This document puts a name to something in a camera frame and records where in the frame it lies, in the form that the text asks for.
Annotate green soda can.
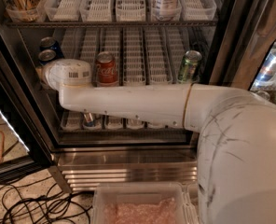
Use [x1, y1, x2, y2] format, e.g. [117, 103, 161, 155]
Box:
[177, 50, 202, 83]

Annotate closed glass fridge door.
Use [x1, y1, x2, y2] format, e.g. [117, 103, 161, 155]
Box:
[201, 0, 276, 90]

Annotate black floor cables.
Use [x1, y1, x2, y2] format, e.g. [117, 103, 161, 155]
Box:
[0, 175, 93, 224]

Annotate silver can lower shelf front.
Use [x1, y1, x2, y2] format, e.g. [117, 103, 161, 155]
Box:
[83, 113, 95, 127]

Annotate white bottle top shelf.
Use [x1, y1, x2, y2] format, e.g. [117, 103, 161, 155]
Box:
[153, 0, 178, 20]

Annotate left clear plastic bin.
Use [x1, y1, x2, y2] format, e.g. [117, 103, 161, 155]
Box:
[91, 182, 199, 224]

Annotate top wire shelf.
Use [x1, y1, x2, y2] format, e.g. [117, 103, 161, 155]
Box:
[4, 20, 217, 29]

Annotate blue pepsi can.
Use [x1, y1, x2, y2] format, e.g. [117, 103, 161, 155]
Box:
[38, 49, 57, 65]
[39, 36, 64, 58]

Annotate red coca-cola can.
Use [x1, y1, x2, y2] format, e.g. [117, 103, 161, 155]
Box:
[96, 51, 117, 86]

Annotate stainless fridge base grille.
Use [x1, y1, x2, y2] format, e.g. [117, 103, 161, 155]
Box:
[48, 147, 197, 193]

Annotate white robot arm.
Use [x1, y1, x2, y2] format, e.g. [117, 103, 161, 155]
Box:
[42, 59, 276, 224]

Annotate open fridge door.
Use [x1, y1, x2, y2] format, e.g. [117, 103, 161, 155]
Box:
[0, 51, 50, 185]

